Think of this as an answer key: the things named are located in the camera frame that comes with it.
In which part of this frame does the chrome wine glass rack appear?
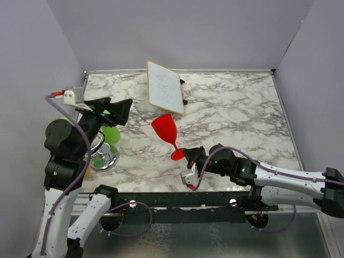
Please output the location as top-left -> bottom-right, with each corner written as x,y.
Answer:
90,126 -> 120,172

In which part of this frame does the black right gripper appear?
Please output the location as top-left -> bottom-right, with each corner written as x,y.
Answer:
182,146 -> 231,176

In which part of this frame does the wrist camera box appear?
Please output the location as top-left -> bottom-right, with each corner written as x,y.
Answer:
180,164 -> 199,190
52,87 -> 84,106

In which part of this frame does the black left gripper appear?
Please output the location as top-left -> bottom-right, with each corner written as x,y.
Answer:
75,96 -> 133,157

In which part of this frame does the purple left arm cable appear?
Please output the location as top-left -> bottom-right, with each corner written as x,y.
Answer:
39,94 -> 92,256

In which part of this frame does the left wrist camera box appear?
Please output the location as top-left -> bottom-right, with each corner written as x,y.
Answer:
52,87 -> 84,106

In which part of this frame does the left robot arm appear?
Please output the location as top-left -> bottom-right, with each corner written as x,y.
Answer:
31,97 -> 133,257

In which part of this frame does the small whiteboard yellow frame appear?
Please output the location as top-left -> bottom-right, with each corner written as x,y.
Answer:
147,61 -> 184,115

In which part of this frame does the red wine glass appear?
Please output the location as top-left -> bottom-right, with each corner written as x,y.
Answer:
151,113 -> 185,161

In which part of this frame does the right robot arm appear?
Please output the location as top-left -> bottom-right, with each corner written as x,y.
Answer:
182,144 -> 343,218

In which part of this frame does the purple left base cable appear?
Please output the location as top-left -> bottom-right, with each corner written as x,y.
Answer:
98,201 -> 153,238

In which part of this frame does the black front mounting rail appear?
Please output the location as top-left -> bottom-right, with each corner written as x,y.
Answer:
105,190 -> 278,224

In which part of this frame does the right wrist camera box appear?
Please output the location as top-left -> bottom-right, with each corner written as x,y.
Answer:
180,164 -> 199,190

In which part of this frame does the yellow wine glass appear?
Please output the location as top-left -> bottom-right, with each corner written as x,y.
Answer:
83,165 -> 91,179

